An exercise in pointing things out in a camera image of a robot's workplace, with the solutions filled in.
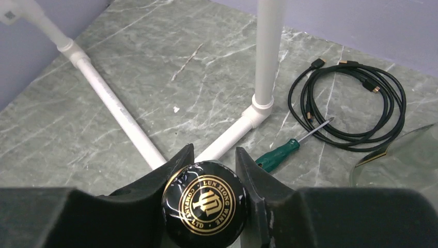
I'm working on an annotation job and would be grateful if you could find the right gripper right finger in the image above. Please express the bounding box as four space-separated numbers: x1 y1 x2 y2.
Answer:
236 147 437 247

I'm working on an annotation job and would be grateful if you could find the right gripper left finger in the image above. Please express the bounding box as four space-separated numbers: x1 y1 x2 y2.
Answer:
1 144 194 247

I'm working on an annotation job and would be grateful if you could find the clear square liquor bottle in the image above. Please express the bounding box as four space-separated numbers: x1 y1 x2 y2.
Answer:
161 160 248 247

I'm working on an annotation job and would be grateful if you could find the tall clear glass bottle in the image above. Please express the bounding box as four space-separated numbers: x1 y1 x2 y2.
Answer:
350 123 437 195

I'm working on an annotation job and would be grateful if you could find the green handled screwdriver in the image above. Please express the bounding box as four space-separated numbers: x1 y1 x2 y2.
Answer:
255 117 334 173

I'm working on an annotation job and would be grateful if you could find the black coiled cable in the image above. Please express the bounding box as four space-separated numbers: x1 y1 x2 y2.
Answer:
288 58 407 153

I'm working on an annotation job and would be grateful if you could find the white PVC pipe frame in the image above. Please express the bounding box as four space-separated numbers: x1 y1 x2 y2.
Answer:
0 0 288 171

